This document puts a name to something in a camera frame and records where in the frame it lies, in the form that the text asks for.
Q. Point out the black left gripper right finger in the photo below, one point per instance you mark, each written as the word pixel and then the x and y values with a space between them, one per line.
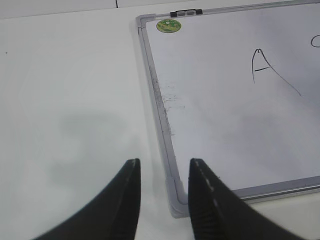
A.
pixel 216 213

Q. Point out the round green sticker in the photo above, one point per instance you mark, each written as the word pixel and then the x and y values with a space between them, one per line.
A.
pixel 168 26

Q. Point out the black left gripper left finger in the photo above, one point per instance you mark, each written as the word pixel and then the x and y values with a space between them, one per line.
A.
pixel 112 215

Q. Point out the white board with grey frame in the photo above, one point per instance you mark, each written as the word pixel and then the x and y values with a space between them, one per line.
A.
pixel 238 87

